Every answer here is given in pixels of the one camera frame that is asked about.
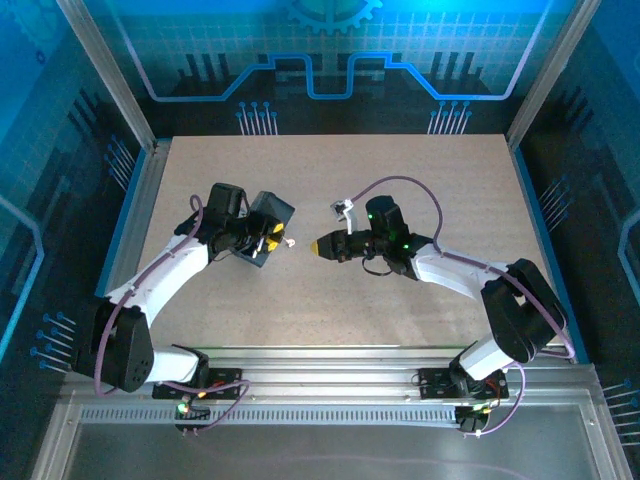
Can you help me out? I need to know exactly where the starry night tin box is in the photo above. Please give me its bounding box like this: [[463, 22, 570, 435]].
[[234, 190, 297, 272]]

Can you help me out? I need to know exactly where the left black connector box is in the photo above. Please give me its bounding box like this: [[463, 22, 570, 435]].
[[173, 399, 212, 434]]

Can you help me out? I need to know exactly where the black connector box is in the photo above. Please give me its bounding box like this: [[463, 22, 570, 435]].
[[173, 399, 212, 434], [456, 404, 489, 436]]

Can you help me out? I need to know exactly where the right black connector box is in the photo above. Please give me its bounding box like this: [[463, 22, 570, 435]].
[[456, 404, 489, 436]]

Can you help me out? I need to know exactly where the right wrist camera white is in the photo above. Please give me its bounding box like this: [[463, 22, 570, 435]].
[[330, 199, 359, 235]]

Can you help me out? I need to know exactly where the thin black wire loop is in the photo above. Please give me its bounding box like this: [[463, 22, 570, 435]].
[[361, 255, 397, 277]]

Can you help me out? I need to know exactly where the aluminium side rail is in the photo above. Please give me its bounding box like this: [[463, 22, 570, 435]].
[[82, 139, 174, 364]]

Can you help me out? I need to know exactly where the aluminium front frame rail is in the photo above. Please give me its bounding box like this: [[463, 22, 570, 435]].
[[62, 344, 601, 407]]

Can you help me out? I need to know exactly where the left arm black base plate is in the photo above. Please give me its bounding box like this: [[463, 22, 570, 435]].
[[152, 367, 245, 401]]

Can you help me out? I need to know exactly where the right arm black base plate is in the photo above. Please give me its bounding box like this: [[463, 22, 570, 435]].
[[416, 367, 510, 401]]

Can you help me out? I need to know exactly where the slotted grey cable duct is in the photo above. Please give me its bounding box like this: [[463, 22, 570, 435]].
[[79, 407, 461, 427]]

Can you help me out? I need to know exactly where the aluminium frame post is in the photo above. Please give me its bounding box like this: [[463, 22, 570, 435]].
[[505, 0, 604, 150], [56, 0, 159, 152]]

